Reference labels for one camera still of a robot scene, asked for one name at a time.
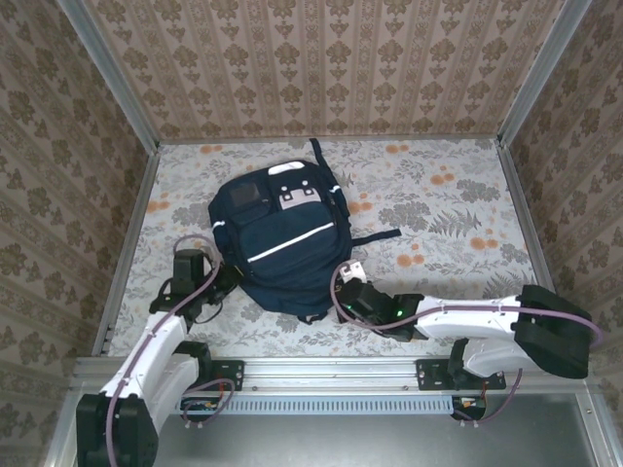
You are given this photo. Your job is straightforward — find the aluminium mounting rail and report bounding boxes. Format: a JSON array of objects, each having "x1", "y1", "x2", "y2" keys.
[{"x1": 72, "y1": 356, "x2": 595, "y2": 390}]

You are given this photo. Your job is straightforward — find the aluminium frame post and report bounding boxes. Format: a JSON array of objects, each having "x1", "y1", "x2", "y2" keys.
[
  {"x1": 496, "y1": 0, "x2": 594, "y2": 147},
  {"x1": 56, "y1": 0, "x2": 161, "y2": 153}
]

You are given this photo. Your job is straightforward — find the grey slotted cable duct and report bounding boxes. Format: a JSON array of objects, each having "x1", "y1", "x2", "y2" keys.
[{"x1": 165, "y1": 394, "x2": 461, "y2": 415}]

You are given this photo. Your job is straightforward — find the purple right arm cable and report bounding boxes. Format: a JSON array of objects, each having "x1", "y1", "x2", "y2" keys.
[{"x1": 330, "y1": 262, "x2": 607, "y2": 429}]

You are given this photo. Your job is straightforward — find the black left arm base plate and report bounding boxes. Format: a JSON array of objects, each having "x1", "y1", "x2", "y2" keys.
[{"x1": 194, "y1": 359, "x2": 245, "y2": 392}]

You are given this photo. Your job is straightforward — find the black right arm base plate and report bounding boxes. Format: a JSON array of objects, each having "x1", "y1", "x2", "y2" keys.
[{"x1": 416, "y1": 358, "x2": 507, "y2": 391}]

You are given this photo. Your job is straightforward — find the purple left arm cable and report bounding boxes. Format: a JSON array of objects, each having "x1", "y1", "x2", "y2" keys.
[{"x1": 104, "y1": 233, "x2": 239, "y2": 467}]

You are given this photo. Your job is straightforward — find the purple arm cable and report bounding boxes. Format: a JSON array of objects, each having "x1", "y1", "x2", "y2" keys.
[
  {"x1": 104, "y1": 233, "x2": 239, "y2": 467},
  {"x1": 330, "y1": 262, "x2": 607, "y2": 429}
]

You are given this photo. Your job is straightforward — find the aluminium side rail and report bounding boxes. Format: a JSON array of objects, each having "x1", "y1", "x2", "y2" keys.
[
  {"x1": 91, "y1": 145, "x2": 162, "y2": 357},
  {"x1": 495, "y1": 139, "x2": 576, "y2": 354}
]

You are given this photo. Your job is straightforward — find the navy blue backpack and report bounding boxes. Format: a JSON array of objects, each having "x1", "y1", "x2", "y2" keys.
[{"x1": 207, "y1": 137, "x2": 403, "y2": 326}]

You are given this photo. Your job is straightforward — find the grey metal sheet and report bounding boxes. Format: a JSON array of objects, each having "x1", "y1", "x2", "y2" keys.
[{"x1": 145, "y1": 413, "x2": 601, "y2": 467}]

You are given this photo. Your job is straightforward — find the floral table cloth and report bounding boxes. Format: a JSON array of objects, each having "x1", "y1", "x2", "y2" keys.
[{"x1": 107, "y1": 138, "x2": 561, "y2": 359}]

